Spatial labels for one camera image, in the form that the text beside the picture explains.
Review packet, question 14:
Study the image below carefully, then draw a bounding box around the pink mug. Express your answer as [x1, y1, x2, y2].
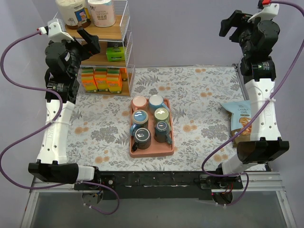
[131, 95, 148, 112]

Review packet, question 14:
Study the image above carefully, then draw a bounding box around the dark teal mug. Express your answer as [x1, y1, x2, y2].
[154, 121, 172, 145]

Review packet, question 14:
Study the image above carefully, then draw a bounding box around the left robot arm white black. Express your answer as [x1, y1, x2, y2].
[28, 28, 101, 190]

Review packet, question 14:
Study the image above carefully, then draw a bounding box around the blue chips bag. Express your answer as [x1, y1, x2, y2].
[221, 100, 252, 148]

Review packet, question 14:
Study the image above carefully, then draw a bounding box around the brown toilet paper pack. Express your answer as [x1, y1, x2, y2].
[55, 0, 91, 29]

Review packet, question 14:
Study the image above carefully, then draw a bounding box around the green tissue box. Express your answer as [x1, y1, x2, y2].
[106, 42, 125, 62]

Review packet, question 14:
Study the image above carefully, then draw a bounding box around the green mug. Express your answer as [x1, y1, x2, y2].
[154, 108, 170, 124]

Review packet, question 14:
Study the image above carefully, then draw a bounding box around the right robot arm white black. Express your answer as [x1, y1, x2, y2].
[215, 10, 289, 189]

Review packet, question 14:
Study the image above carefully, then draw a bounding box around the white toilet paper pack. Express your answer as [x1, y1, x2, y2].
[88, 0, 116, 28]

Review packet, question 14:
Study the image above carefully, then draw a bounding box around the pink plastic tray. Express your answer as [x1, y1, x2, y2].
[129, 98, 174, 158]

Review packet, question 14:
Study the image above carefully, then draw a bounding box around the floral table mat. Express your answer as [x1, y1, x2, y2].
[66, 66, 244, 171]

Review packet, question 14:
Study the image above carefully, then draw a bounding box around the black mug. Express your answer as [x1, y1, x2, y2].
[132, 128, 151, 152]

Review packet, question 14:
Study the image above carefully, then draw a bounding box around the blue butterfly mug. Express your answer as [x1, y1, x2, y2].
[130, 110, 149, 137]

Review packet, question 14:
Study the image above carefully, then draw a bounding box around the light blue white mug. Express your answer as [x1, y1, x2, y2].
[148, 95, 170, 114]

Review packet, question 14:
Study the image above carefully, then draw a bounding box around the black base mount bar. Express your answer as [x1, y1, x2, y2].
[74, 171, 243, 200]

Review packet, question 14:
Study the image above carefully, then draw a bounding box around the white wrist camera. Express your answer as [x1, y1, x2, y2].
[37, 19, 74, 42]
[247, 0, 279, 23]

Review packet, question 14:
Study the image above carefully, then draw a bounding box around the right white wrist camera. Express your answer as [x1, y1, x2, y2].
[247, 0, 279, 23]

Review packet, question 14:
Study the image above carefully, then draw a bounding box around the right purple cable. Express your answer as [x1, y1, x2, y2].
[201, 0, 304, 207]

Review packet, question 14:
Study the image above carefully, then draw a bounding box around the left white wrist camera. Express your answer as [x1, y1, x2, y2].
[37, 19, 74, 42]

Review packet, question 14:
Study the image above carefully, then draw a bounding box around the aluminium frame rail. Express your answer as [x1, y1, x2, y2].
[30, 172, 285, 193]

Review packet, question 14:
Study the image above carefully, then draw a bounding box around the white wire wooden shelf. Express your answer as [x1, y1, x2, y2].
[59, 0, 135, 96]

